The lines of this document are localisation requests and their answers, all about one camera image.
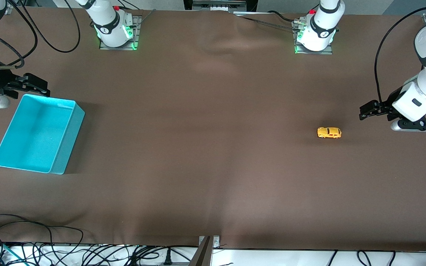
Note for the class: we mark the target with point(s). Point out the metal bracket with screws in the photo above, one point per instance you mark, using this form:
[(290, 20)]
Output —
[(206, 253)]

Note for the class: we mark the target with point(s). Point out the black device with white strip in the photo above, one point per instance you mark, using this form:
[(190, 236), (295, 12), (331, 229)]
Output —
[(220, 4)]

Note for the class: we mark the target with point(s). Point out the brown table cloth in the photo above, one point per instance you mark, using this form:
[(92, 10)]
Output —
[(213, 147)]

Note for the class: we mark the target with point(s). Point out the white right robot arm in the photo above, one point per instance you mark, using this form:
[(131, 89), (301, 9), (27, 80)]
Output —
[(109, 26)]

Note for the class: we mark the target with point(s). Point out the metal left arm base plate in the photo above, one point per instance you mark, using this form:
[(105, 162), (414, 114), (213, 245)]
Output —
[(327, 51)]

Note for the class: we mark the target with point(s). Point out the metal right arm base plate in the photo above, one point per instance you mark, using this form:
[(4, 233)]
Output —
[(136, 33)]

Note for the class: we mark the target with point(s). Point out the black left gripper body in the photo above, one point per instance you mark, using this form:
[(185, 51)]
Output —
[(387, 104)]

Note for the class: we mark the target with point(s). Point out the yellow beetle toy car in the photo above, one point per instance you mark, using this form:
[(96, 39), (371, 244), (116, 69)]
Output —
[(328, 132)]

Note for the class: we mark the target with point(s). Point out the turquoise plastic bin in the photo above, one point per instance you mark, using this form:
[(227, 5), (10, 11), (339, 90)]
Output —
[(35, 136)]

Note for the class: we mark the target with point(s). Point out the black power plug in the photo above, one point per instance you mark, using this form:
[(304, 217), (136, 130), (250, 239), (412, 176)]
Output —
[(167, 258)]

